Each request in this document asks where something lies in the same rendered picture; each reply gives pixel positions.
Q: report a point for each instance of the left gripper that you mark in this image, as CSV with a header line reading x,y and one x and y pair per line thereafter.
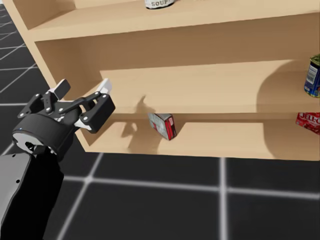
x,y
47,131

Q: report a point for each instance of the red and white carton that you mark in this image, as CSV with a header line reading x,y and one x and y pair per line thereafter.
x,y
163,125

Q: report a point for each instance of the green and blue rectangular can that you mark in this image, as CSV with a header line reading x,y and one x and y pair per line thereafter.
x,y
313,77

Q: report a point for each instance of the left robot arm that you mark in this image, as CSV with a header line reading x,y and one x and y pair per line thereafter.
x,y
27,190

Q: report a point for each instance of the pale wooden shelf unit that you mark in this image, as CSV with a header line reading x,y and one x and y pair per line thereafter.
x,y
200,82

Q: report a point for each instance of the red and white can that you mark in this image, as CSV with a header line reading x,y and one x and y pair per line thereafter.
x,y
160,3

